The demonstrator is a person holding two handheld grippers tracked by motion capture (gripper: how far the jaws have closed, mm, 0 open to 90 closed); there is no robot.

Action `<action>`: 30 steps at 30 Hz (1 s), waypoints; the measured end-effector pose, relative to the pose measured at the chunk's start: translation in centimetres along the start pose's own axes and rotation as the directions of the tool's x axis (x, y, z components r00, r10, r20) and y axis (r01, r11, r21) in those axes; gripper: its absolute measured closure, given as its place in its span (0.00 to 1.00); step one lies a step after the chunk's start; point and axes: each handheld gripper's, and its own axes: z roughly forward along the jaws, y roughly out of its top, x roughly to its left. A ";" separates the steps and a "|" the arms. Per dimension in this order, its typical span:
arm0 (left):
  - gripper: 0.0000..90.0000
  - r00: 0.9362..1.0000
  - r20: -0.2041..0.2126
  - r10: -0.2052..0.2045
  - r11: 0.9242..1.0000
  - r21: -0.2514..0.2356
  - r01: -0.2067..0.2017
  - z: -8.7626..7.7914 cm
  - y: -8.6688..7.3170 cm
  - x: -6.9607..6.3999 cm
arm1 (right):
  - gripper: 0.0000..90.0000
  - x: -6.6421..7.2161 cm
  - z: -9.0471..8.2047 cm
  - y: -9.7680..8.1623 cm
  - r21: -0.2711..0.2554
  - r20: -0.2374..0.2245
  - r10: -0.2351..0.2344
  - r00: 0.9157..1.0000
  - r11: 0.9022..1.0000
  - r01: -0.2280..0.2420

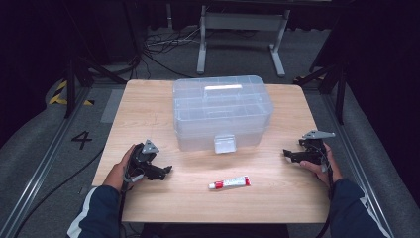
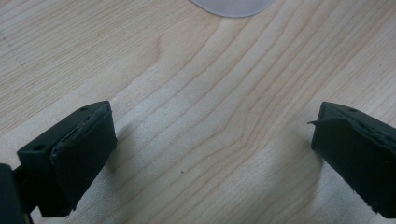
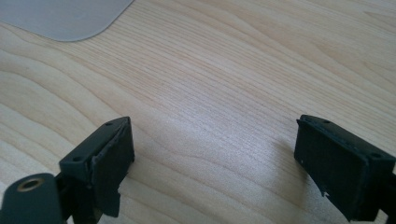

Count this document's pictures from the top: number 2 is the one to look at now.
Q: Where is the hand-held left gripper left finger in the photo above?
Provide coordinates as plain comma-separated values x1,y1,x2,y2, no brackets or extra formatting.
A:
17,100,119,218

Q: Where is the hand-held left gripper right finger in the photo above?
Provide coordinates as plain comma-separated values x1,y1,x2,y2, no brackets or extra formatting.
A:
307,101,396,219

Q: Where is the clear plastic storage box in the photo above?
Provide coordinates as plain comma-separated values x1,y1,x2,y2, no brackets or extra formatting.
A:
189,0,276,19

